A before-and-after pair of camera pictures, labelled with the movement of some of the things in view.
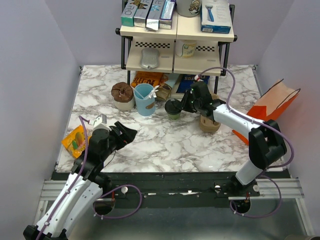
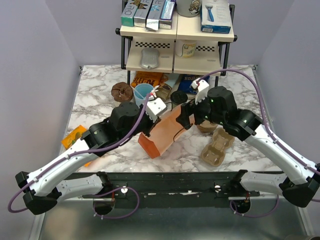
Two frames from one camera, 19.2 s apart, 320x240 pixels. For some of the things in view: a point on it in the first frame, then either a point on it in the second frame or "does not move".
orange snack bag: [153, 78] does not move
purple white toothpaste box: [166, 17] does not move
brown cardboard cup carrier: [206, 124] does not move
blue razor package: [215, 16] does not move
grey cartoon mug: [189, 8] does not move
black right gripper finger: [180, 105] → [183, 119]
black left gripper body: [118, 142] → [145, 125]
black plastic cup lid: [173, 106] → [179, 97]
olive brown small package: [163, 91] does not move
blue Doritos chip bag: [185, 81] does not move
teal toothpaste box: [127, 16] does not move
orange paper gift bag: [272, 104] → [162, 134]
